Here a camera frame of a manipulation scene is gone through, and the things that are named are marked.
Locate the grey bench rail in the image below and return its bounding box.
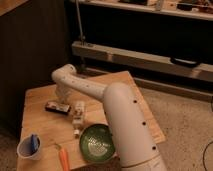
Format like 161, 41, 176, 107
71, 41, 213, 82

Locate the metal pole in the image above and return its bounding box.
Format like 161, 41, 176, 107
75, 0, 87, 73

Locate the small clear plastic bottle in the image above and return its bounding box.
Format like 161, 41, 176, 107
72, 101, 85, 138

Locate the upper shelf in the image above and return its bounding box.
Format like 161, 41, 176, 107
69, 0, 213, 21

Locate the wooden table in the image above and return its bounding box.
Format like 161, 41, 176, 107
17, 71, 166, 171

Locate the orange carrot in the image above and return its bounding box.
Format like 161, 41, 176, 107
55, 144, 70, 171

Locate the black eraser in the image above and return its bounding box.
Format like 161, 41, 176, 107
45, 101, 71, 115

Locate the green bowl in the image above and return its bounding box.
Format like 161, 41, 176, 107
79, 124, 115, 164

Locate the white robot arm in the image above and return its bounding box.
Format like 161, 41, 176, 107
51, 64, 167, 171

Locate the white cup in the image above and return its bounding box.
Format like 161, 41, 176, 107
17, 134, 42, 160

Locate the black handle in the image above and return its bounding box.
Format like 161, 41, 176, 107
170, 58, 201, 68

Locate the blue marker in cup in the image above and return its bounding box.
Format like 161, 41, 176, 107
31, 134, 39, 154

